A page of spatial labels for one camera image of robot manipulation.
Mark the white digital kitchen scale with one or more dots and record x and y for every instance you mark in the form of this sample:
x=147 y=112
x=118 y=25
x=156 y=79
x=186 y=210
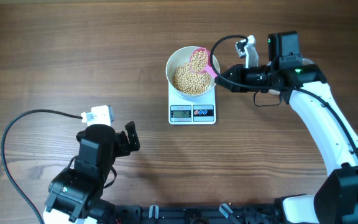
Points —
x=191 y=109

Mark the pink plastic measuring scoop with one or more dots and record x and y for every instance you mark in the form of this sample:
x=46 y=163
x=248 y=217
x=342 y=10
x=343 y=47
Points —
x=200 y=62

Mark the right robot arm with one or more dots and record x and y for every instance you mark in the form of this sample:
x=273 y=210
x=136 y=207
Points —
x=302 y=85

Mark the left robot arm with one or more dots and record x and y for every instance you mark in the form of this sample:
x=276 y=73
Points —
x=75 y=193

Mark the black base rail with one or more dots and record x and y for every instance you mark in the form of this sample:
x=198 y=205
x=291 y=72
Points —
x=223 y=214

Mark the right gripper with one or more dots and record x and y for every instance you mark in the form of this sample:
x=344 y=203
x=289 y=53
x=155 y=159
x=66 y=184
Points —
x=238 y=75

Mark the white bowl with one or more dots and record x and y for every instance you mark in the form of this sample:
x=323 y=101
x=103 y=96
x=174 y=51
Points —
x=178 y=58

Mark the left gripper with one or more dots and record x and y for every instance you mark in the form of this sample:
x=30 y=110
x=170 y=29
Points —
x=123 y=147

